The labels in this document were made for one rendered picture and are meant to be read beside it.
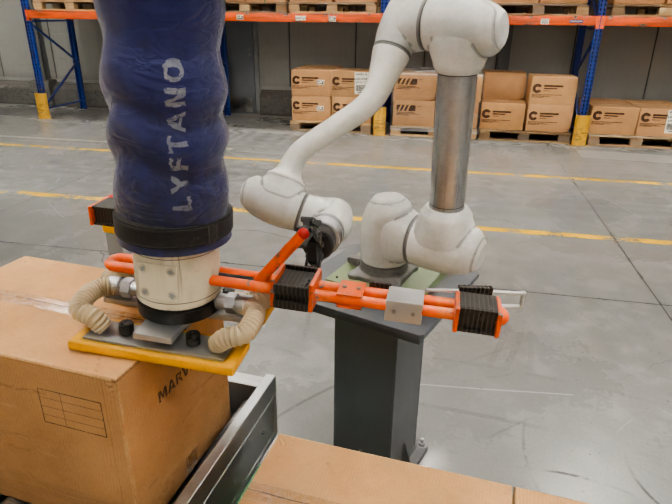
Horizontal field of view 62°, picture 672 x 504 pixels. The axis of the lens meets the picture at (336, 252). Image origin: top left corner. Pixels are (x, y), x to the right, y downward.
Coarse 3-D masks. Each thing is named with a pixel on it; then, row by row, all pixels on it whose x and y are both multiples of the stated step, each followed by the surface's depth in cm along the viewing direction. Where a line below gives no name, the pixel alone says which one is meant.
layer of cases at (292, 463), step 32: (288, 448) 142; (320, 448) 142; (256, 480) 132; (288, 480) 133; (320, 480) 133; (352, 480) 133; (384, 480) 133; (416, 480) 133; (448, 480) 133; (480, 480) 133
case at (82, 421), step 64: (0, 320) 120; (64, 320) 121; (0, 384) 112; (64, 384) 106; (128, 384) 105; (192, 384) 129; (0, 448) 120; (64, 448) 113; (128, 448) 108; (192, 448) 133
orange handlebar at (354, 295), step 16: (112, 256) 116; (128, 256) 117; (128, 272) 113; (224, 272) 114; (240, 272) 113; (256, 272) 113; (240, 288) 110; (256, 288) 109; (320, 288) 111; (336, 288) 110; (352, 288) 108; (368, 288) 109; (336, 304) 107; (352, 304) 106; (368, 304) 105; (384, 304) 105; (432, 304) 107; (448, 304) 107
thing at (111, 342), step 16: (112, 320) 116; (128, 320) 111; (80, 336) 110; (96, 336) 109; (112, 336) 110; (128, 336) 110; (192, 336) 107; (208, 336) 112; (96, 352) 108; (112, 352) 107; (128, 352) 106; (144, 352) 106; (160, 352) 107; (176, 352) 106; (192, 352) 106; (208, 352) 107; (224, 352) 107; (240, 352) 108; (192, 368) 105; (208, 368) 104; (224, 368) 103
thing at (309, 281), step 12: (288, 264) 114; (276, 276) 108; (288, 276) 111; (300, 276) 111; (312, 276) 111; (276, 288) 106; (288, 288) 105; (300, 288) 105; (312, 288) 105; (276, 300) 107; (288, 300) 107; (300, 300) 107; (312, 300) 106
